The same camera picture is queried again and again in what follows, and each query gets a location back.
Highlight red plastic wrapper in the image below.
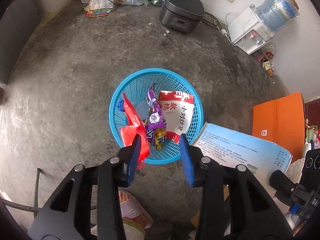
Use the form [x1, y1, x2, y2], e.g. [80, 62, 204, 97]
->
[120, 93, 150, 169]

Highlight purple snack wrapper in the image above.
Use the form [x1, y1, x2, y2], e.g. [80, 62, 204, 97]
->
[144, 83, 167, 150]

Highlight light blue cardboard box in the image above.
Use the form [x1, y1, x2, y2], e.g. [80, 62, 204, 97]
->
[193, 123, 292, 197]

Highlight white red snack bag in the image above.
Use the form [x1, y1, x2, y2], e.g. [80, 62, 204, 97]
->
[158, 90, 194, 143]

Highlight pink slipper foot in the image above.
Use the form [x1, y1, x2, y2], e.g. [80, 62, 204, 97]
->
[118, 189, 153, 229]

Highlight blue plastic waste basket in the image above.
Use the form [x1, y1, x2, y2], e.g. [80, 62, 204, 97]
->
[108, 68, 204, 166]

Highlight orange cardboard box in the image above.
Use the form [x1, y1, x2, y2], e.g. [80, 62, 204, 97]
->
[252, 92, 305, 161]

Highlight white water dispenser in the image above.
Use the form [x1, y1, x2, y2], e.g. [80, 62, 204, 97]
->
[228, 4, 273, 55]

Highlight black rice cooker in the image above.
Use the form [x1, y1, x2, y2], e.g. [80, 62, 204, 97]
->
[159, 0, 205, 33]

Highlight blue water jug on dispenser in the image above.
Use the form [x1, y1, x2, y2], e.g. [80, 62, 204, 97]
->
[255, 0, 299, 33]

